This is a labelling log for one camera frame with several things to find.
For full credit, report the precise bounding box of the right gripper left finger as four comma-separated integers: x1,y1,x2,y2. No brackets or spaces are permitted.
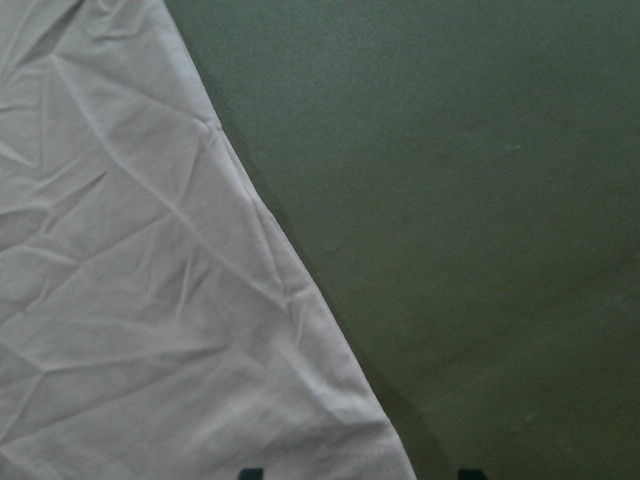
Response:
237,467,264,480

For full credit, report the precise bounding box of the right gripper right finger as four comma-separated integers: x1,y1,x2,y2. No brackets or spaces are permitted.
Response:
457,468,490,480

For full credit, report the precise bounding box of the pink Snoopy t-shirt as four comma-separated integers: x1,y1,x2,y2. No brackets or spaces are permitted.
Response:
1,1,414,479

